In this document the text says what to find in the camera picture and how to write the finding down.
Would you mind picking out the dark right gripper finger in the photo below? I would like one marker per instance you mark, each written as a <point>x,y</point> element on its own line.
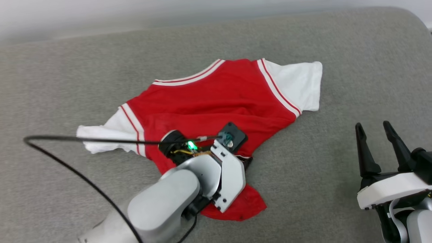
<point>368,158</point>
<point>403,152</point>

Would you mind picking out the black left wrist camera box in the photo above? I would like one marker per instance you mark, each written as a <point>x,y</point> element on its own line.
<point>238,135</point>

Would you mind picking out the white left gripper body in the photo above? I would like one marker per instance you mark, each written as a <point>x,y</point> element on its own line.
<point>233,179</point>

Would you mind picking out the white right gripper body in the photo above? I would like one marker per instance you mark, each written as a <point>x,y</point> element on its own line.
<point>395,190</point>

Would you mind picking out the red and white shirt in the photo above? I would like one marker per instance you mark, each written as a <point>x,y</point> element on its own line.
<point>219,98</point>

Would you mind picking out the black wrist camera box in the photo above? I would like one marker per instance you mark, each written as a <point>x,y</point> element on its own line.
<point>238,135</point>
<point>423,165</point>

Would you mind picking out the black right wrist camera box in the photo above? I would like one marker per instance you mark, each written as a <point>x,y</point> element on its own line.
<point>423,165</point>

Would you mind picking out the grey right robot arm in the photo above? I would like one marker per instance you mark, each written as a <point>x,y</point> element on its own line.
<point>420,226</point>

